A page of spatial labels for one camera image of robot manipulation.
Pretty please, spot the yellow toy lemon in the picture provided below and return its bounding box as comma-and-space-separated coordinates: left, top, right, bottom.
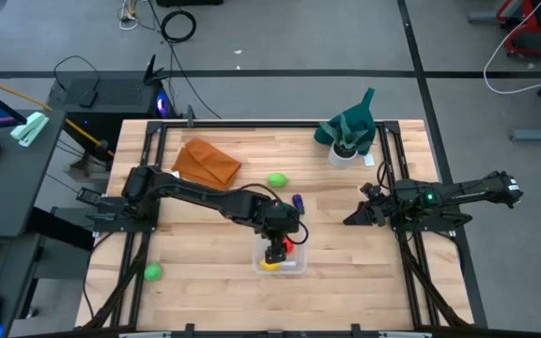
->
259, 257, 282, 273

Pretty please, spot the black desk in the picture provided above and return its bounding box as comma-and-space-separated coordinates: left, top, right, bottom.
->
0, 108, 68, 243

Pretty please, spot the mint green stapler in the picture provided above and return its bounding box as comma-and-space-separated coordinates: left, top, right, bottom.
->
9, 111, 51, 148

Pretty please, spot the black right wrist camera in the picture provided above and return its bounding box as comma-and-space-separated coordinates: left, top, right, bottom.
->
359, 182, 385, 200

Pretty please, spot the black coiled cable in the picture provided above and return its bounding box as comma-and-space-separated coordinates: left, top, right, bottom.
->
160, 9, 198, 44

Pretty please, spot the red and black chair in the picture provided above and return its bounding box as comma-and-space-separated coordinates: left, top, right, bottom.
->
494, 0, 541, 58

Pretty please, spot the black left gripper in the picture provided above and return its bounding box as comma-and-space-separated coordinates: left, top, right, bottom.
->
250, 198, 302, 265

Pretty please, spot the white cable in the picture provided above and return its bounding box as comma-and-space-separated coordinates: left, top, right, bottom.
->
482, 0, 541, 96

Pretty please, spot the white plant pot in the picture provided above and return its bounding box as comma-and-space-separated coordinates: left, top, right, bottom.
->
327, 142, 361, 170

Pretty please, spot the light green oval toy fruit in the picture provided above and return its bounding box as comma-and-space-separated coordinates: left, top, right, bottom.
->
266, 172, 291, 189

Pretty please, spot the yellow cable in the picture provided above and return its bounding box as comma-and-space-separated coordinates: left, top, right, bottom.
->
0, 70, 116, 159

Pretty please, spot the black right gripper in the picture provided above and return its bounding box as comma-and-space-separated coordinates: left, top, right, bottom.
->
343, 191, 397, 229

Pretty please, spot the bright green round toy fruit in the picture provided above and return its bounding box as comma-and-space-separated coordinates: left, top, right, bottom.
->
143, 260, 163, 284

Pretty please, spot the teal potted plant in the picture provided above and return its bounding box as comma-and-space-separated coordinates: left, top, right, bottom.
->
313, 86, 378, 157

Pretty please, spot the black computer tower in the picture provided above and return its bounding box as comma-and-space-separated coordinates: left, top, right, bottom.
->
46, 69, 181, 157

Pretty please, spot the green leafy plant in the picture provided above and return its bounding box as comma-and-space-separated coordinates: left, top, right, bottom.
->
320, 114, 371, 152

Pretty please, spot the black aluminium table frame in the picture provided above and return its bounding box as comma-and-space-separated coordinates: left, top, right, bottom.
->
75, 119, 476, 338

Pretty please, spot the orange folded cloth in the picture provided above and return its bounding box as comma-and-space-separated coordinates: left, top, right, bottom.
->
171, 136, 243, 192

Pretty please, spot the clear plastic tupperware container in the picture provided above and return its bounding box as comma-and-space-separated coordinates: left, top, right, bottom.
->
251, 231, 309, 276

